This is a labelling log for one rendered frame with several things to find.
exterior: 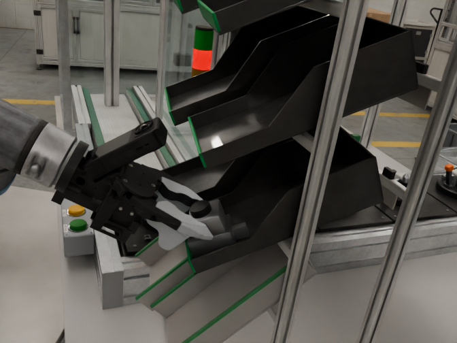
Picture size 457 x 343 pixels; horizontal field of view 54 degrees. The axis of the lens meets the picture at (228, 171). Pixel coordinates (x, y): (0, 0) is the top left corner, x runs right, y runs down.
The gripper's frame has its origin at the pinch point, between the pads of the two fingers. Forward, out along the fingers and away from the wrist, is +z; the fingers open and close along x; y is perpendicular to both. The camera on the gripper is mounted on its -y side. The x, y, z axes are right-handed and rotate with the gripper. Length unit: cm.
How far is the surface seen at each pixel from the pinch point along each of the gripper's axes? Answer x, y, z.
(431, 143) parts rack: -0.8, -25.1, 19.1
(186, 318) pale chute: -2.4, 21.6, 8.6
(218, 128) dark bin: -6.3, -10.0, -4.4
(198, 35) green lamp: -64, -7, -8
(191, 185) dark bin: -16.7, 6.0, -0.2
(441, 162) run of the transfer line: -103, -6, 101
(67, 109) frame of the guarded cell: -112, 55, -33
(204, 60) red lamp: -63, -2, -4
